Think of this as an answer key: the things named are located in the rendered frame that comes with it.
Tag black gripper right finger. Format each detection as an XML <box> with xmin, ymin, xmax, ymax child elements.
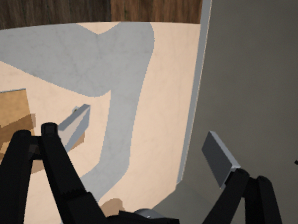
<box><xmin>201</xmin><ymin>131</ymin><xmax>282</xmax><ymax>224</ymax></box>

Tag brown square mat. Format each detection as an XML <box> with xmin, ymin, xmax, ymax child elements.
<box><xmin>0</xmin><ymin>89</ymin><xmax>35</xmax><ymax>160</ymax></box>

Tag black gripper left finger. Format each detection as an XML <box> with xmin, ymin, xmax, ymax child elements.
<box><xmin>0</xmin><ymin>104</ymin><xmax>110</xmax><ymax>224</ymax></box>

